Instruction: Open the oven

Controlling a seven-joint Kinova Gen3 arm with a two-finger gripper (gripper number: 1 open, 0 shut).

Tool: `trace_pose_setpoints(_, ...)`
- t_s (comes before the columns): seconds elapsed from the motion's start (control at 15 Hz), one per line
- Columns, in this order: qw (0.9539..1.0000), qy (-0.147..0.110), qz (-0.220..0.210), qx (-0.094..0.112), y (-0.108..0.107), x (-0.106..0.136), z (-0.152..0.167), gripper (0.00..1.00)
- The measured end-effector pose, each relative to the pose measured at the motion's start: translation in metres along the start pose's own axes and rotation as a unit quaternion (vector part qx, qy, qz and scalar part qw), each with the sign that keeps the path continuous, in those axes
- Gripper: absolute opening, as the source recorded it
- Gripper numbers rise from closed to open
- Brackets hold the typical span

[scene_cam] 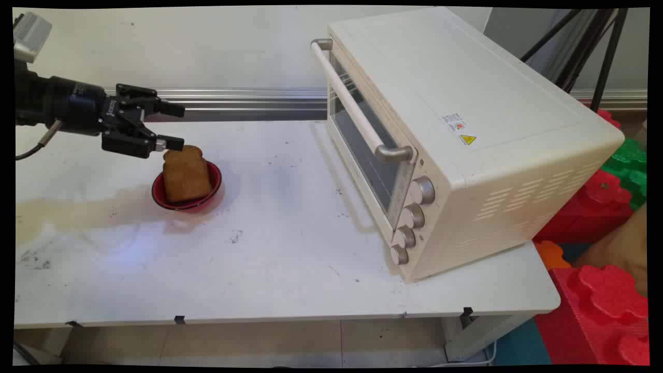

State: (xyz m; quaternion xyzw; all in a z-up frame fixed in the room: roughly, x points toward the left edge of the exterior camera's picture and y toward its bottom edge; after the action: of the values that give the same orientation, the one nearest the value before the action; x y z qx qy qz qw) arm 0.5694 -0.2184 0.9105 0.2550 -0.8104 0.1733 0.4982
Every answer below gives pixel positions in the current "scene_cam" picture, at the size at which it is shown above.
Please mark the large red foam block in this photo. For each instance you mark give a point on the large red foam block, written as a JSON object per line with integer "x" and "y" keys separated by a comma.
{"x": 595, "y": 316}

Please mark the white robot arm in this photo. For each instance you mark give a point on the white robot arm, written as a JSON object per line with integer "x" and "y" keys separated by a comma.
{"x": 31, "y": 36}

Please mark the orange foam piece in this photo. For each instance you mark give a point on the orange foam piece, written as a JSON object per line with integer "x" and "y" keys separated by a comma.
{"x": 551, "y": 255}

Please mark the white table leg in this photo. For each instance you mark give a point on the white table leg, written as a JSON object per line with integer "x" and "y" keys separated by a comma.
{"x": 476, "y": 336}

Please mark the aluminium wall rail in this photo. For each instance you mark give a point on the aluminium wall rail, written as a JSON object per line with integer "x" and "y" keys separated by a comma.
{"x": 233, "y": 101}

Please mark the yellow warning sticker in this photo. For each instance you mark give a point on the yellow warning sticker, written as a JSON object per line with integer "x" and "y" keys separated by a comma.
{"x": 467, "y": 140}

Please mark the cream toaster oven body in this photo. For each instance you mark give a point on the cream toaster oven body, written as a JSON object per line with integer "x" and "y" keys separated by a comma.
{"x": 466, "y": 77}

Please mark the white label sticker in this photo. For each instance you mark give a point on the white label sticker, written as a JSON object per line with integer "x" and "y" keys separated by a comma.
{"x": 453, "y": 122}

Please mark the black tripod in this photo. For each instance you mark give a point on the black tripod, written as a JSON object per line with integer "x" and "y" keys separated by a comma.
{"x": 611, "y": 52}

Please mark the red bowl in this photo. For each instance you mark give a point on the red bowl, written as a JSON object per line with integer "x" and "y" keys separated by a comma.
{"x": 216, "y": 182}

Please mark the green foam block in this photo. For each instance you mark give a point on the green foam block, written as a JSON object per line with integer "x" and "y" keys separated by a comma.
{"x": 629, "y": 166}

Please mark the silver oven knob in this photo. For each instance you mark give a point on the silver oven knob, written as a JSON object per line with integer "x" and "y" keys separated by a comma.
{"x": 414, "y": 216}
{"x": 405, "y": 237}
{"x": 423, "y": 190}
{"x": 399, "y": 255}

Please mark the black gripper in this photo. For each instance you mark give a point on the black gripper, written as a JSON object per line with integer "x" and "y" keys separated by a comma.
{"x": 77, "y": 106}

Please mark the brown toast slice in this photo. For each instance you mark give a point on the brown toast slice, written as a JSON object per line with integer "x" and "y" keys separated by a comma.
{"x": 185, "y": 173}

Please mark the blue floor mat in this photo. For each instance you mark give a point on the blue floor mat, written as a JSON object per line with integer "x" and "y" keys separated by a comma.
{"x": 520, "y": 347}

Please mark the small red foam piece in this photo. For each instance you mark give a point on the small red foam piece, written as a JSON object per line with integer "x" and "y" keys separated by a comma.
{"x": 606, "y": 116}

